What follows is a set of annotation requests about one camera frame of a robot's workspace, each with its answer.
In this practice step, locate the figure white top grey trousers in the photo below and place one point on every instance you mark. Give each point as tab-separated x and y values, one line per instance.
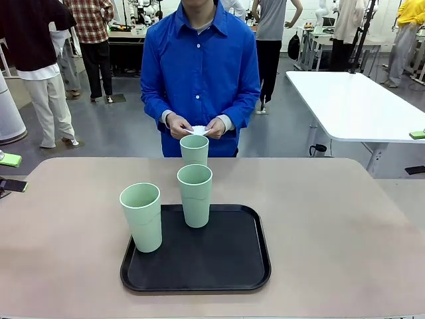
68	66

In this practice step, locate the white table leg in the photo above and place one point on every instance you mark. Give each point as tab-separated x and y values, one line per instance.
375	159
313	133

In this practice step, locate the figure grey shirt black trousers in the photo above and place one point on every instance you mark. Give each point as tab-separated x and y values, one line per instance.
270	20

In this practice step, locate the white background desk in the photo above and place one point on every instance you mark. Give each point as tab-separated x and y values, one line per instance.
372	43

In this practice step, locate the dark background desk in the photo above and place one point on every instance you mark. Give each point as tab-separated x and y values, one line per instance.
126	50

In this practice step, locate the person's right hand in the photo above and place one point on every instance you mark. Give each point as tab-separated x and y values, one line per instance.
176	124

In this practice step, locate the white background humanoid robot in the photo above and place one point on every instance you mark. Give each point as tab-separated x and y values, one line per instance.
146	10

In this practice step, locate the figure dark top beige trousers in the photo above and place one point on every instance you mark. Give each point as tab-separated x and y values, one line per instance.
30	33

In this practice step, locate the black plastic serving tray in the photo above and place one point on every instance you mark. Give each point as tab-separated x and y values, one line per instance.
199	266

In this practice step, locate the person in blue shirt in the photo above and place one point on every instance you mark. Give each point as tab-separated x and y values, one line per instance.
199	76

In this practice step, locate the white table top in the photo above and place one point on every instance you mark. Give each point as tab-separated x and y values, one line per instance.
348	103

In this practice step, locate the white cylindrical air purifier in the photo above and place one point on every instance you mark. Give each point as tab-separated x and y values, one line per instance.
8	113

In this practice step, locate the white scalloped paper coaster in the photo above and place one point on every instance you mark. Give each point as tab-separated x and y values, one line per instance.
198	130

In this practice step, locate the figure in beige coat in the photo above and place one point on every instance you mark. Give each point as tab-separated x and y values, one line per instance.
345	20

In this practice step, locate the person's right forearm blue sleeve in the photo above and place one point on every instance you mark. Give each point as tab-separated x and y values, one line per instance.
152	108

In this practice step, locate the black tripod stand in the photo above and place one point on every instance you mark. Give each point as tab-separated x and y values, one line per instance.
362	40

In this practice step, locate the person in yellow top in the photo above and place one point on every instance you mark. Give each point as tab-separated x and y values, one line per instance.
410	13

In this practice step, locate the person in plaid shirt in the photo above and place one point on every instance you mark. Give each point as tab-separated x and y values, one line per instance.
93	20

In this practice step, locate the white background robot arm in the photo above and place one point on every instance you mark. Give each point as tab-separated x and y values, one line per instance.
320	15

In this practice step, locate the person's left forearm blue sleeve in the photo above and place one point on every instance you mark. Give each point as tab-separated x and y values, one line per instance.
242	114

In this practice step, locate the pale green plastic cup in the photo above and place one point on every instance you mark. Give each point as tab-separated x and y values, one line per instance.
146	232
196	212
194	154

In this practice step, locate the black hanging bag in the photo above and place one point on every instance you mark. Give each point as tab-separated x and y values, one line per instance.
293	46

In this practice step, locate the person's left hand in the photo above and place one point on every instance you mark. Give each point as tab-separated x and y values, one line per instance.
217	128

